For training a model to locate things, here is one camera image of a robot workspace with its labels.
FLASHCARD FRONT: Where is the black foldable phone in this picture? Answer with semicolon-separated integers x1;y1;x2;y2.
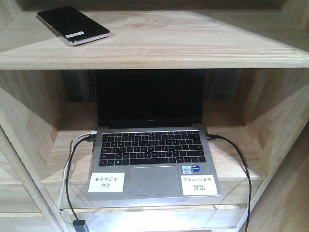
37;6;110;46

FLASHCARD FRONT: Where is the silver laptop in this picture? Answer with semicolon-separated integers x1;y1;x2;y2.
87;69;221;201

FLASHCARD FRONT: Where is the wooden bookshelf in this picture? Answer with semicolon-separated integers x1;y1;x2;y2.
0;0;309;232

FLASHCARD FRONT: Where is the grey usb hub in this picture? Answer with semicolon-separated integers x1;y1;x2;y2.
73;219;89;232

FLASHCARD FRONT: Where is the black laptop cable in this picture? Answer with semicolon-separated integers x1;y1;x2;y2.
206;133;253;232

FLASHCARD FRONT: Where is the white laptop cable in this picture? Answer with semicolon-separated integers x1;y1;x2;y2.
58;130;98;211

